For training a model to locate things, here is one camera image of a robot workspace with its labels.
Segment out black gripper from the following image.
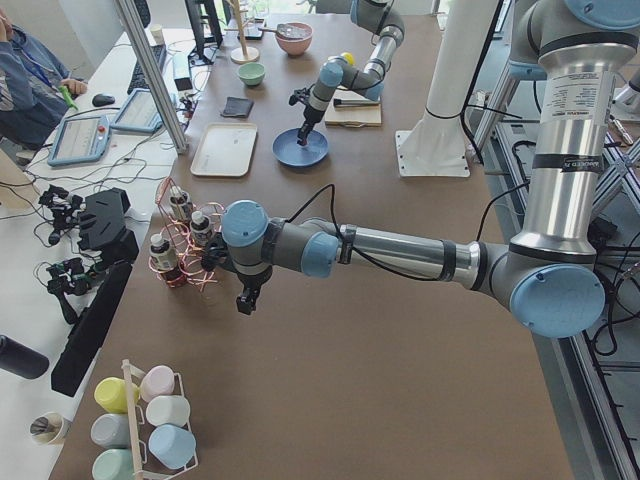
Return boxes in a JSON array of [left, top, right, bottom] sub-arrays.
[[236, 279, 263, 315], [298, 110, 320, 140]]

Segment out blue plate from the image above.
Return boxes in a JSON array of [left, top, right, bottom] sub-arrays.
[[272, 129, 329, 168]]

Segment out wooden cutting board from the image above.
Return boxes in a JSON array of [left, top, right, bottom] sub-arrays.
[[324, 90, 382, 127]]

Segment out yellow lemon upper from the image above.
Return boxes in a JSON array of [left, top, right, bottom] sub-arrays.
[[340, 52, 355, 66]]

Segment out green bowl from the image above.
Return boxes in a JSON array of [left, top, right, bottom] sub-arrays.
[[237, 62, 266, 87]]

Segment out grey folded cloth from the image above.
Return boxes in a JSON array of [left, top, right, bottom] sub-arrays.
[[221, 96, 254, 118]]

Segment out pink bowl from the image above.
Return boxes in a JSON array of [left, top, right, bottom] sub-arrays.
[[276, 22, 313, 56]]

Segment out lower right tea bottle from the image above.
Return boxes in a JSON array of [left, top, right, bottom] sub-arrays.
[[190, 210, 213, 248]]

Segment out tea bottle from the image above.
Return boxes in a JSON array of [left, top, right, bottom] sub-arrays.
[[169, 185, 193, 222], [190, 210, 213, 248], [150, 233, 182, 283]]

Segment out steel ice scoop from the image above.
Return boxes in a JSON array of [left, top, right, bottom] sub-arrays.
[[258, 23, 307, 40]]

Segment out wooden round stand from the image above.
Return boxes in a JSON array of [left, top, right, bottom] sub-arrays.
[[226, 0, 260, 65]]

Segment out cream rabbit tray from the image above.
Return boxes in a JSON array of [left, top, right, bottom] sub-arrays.
[[190, 122, 257, 178]]

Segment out top tea bottle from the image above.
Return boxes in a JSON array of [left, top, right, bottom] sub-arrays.
[[150, 233, 182, 283]]

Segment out lower left tea bottle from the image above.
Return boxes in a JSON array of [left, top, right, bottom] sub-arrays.
[[169, 185, 193, 222]]

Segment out pink cup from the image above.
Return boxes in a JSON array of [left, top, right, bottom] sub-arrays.
[[140, 365, 175, 402]]

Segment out black monitor stand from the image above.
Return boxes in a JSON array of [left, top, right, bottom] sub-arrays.
[[185, 0, 223, 66]]

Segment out white cup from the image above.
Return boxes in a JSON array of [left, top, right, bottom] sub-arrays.
[[146, 395, 191, 427]]

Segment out blue cup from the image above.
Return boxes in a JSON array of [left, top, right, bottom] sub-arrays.
[[148, 424, 196, 469]]

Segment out yellow cup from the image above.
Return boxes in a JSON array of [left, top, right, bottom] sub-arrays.
[[94, 377, 128, 414]]

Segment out far teach pendant tablet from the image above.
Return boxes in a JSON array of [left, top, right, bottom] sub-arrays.
[[110, 88, 162, 134]]

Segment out teach pendant tablet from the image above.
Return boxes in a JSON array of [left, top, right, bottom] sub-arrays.
[[47, 115, 110, 167], [110, 88, 162, 134]]

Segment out black keyboard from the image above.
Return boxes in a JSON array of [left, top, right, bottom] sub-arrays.
[[126, 44, 168, 96]]

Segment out grey cup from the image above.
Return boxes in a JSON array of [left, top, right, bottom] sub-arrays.
[[90, 413, 130, 449]]

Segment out light green cup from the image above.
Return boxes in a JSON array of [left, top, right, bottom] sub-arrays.
[[92, 449, 134, 480]]

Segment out black computer mouse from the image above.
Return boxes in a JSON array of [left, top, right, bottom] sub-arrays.
[[92, 94, 115, 108]]

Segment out near teach pendant tablet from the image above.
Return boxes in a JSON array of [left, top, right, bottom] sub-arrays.
[[47, 115, 110, 167]]

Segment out paper cup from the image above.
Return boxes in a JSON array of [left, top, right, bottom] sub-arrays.
[[29, 412, 71, 445]]

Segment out black bottle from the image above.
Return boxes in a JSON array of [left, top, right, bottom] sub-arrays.
[[1, 335, 49, 380]]

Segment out seated person blue hoodie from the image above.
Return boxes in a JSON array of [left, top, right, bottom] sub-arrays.
[[1, 13, 88, 150]]

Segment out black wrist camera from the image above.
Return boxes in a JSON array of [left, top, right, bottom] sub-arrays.
[[201, 232, 233, 272], [288, 87, 312, 106]]

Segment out copper wire bottle rack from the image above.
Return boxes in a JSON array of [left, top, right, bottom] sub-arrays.
[[148, 177, 224, 293]]

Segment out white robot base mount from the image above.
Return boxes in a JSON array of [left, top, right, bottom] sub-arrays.
[[396, 0, 501, 178]]

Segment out white wire rack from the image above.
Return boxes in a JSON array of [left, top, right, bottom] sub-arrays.
[[121, 359, 199, 479]]

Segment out aluminium frame post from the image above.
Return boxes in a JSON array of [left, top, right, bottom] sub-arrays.
[[114, 0, 188, 154]]

